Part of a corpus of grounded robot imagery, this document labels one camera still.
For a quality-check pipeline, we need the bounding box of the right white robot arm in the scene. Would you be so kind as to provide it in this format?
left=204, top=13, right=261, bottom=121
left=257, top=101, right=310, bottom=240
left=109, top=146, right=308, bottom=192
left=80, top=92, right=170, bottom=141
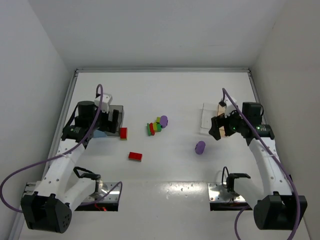
left=208, top=101, right=308, bottom=231

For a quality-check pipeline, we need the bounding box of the light blue plastic container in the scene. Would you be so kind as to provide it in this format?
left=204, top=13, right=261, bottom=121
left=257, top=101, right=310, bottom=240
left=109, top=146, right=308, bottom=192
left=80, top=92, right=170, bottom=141
left=93, top=130, right=107, bottom=138

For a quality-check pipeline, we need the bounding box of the smoky grey plastic container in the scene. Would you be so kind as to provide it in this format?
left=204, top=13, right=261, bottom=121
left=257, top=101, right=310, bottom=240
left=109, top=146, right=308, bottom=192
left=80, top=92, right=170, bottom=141
left=106, top=105, right=124, bottom=137

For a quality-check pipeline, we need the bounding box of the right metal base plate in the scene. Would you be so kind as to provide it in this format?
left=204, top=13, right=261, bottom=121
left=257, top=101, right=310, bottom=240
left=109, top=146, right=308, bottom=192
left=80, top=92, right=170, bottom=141
left=207, top=182, right=248, bottom=211

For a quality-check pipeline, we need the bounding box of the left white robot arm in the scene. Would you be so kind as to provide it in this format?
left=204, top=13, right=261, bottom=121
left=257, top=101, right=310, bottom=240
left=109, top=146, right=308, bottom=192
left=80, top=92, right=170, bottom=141
left=20, top=100, right=124, bottom=234

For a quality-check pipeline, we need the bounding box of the orange translucent plastic container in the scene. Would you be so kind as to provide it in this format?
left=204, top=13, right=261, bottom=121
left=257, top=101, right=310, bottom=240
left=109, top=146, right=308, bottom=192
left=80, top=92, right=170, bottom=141
left=216, top=104, right=234, bottom=139

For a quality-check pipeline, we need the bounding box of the red lego near grey container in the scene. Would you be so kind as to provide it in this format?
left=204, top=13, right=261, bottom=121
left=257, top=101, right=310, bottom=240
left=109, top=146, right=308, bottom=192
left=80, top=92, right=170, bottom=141
left=119, top=127, right=128, bottom=140

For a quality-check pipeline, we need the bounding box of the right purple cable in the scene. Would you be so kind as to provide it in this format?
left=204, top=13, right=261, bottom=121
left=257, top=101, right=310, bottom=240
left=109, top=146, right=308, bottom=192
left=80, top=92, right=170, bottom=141
left=221, top=87, right=302, bottom=240

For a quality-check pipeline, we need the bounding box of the clear plastic container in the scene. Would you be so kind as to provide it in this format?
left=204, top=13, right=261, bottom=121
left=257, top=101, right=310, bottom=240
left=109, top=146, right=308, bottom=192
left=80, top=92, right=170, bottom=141
left=199, top=102, right=218, bottom=136

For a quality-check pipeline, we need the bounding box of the purple round lego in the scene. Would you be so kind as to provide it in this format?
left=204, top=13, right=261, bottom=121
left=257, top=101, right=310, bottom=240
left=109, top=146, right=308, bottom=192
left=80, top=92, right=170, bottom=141
left=194, top=140, right=206, bottom=155
left=159, top=115, right=168, bottom=129

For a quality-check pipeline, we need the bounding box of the red lego brick front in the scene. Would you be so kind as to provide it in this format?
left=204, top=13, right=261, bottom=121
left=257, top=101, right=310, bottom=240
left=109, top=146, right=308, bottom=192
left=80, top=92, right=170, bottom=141
left=128, top=152, right=143, bottom=162

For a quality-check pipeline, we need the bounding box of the red green lego pile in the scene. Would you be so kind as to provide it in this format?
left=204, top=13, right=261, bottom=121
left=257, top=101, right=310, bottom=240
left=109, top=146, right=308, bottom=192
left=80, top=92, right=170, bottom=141
left=146, top=117, right=163, bottom=136

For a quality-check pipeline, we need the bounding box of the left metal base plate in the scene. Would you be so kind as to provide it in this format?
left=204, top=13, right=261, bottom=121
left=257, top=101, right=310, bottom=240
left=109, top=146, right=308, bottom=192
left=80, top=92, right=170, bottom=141
left=75, top=181, right=123, bottom=212

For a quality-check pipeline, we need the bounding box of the metal base plate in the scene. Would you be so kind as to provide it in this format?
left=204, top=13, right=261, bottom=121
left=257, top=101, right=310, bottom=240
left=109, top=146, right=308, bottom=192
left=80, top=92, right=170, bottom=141
left=75, top=181, right=123, bottom=212
left=207, top=182, right=248, bottom=211

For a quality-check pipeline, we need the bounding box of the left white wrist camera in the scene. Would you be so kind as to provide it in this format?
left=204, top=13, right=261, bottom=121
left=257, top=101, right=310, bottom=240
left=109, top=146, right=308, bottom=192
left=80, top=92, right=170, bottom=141
left=94, top=93, right=113, bottom=113

